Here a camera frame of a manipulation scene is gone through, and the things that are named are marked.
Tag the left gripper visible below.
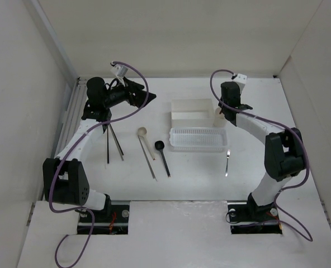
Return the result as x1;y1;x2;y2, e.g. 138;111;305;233
103;76;155;109

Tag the beige spoon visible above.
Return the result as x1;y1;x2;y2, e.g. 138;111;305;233
138;127;156;160

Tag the black chopstick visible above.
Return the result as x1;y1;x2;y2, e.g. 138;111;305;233
106;126;110;164

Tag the grey chopstick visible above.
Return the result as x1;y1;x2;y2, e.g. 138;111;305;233
110;125;124;161

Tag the silver metal fork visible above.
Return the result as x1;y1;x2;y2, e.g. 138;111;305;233
225;149;231;177

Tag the silver metal chopstick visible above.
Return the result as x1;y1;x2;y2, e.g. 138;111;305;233
138;135;157;181

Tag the black spoon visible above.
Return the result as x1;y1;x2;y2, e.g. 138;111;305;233
154;140;171;178

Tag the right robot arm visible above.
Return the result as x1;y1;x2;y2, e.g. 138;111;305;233
219;82;305;223

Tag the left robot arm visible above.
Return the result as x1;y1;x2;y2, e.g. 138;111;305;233
42;77;157;222

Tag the beige cup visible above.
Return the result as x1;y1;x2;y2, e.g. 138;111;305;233
213;107;226;128

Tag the white perforated box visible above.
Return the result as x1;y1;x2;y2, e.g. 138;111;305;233
171;98;215;128

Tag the white mesh tray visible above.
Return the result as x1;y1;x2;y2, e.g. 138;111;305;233
169;127;228;152

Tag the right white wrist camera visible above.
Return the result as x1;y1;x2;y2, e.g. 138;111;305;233
231;73;247;91

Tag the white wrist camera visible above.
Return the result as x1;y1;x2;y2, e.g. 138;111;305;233
111;64;128;79
231;73;247;91

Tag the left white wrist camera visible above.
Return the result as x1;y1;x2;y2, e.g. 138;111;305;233
111;64;128;79

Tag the aluminium rail frame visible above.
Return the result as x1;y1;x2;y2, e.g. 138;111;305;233
50;78;87;159

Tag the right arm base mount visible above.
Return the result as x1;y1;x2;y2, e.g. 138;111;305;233
225;202;282;235

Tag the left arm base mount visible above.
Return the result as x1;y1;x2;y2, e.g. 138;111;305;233
77;201;130;235

